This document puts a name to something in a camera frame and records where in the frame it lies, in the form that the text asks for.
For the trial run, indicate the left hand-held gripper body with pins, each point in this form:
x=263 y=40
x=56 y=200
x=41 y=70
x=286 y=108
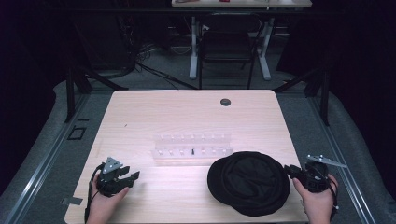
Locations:
x=109 y=180

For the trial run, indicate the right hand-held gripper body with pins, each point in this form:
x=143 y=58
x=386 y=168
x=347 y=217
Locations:
x=317 y=177

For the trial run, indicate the black hat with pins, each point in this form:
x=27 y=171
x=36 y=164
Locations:
x=249 y=183

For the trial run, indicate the person's left hand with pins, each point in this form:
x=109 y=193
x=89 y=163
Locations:
x=102 y=207

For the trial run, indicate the person's right hand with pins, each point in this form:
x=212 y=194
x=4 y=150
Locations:
x=317 y=205

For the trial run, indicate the grey tape strip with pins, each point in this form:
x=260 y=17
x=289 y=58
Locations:
x=71 y=201

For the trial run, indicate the black tape square outline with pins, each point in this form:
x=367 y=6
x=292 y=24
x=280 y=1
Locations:
x=76 y=133

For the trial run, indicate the short black tape strip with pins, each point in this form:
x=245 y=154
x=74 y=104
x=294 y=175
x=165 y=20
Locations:
x=83 y=119

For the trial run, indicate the clear acrylic peg rack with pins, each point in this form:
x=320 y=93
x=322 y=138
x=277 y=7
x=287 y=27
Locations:
x=191 y=146

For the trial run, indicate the black metal stand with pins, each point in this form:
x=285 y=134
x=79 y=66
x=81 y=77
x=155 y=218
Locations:
x=325 y=96
x=71 y=93

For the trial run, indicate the black table grommet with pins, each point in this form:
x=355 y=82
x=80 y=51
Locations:
x=225 y=102

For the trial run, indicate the black folding chair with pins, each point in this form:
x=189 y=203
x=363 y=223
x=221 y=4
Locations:
x=227 y=43

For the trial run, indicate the white desk with legs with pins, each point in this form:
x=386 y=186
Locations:
x=243 y=3

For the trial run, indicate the aluminium floor rail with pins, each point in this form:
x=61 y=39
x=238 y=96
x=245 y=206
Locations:
x=43 y=161
x=342 y=161

